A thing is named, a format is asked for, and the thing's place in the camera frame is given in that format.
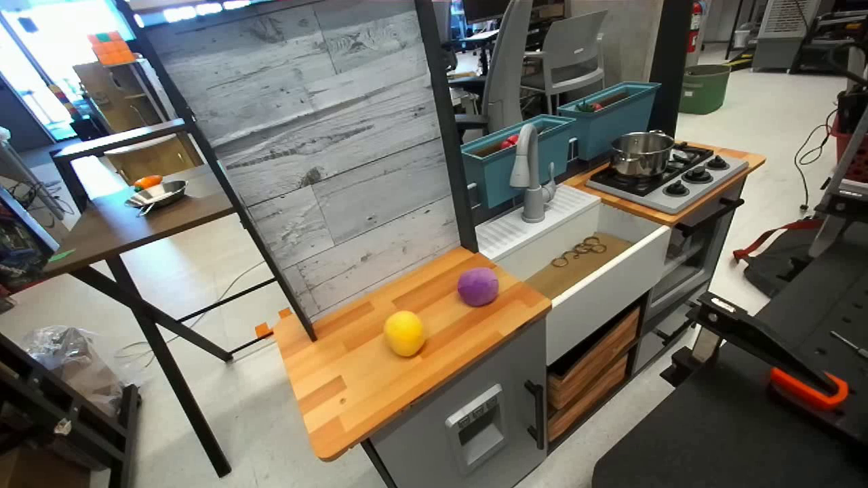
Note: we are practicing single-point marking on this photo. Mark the grey tap faucet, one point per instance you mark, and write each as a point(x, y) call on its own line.
point(528, 175)

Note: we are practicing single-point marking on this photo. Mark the purple ball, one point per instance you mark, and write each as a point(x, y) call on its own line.
point(479, 287)

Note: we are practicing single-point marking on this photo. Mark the yellow ball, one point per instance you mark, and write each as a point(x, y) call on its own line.
point(406, 334)

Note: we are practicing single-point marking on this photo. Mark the wooden countertop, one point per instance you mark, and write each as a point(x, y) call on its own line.
point(384, 354)

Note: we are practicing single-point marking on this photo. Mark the white sink basin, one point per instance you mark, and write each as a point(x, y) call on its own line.
point(590, 258)

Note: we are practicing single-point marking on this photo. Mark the grey wood backdrop panel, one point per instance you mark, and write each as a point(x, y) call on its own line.
point(330, 127)

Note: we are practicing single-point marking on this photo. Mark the grey toy kitchen cabinet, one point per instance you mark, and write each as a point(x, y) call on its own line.
point(483, 430)

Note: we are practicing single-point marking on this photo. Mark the wooden drawers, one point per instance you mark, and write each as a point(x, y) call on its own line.
point(582, 379)

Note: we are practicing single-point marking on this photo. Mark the teal planter box far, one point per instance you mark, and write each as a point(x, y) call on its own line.
point(607, 114)

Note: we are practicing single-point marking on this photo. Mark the steel cooking pot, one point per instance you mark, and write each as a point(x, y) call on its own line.
point(641, 154)

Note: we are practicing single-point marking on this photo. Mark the grey office chair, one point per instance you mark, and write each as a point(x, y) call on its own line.
point(571, 58)

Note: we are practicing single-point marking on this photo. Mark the white toy stove top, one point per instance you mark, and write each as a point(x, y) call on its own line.
point(687, 177)

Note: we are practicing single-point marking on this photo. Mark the orange black clamp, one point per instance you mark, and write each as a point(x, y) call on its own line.
point(791, 372)

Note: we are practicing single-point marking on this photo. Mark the green bucket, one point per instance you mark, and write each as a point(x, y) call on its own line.
point(704, 89)

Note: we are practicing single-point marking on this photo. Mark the dark brown side table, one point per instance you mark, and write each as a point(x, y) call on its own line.
point(112, 227)

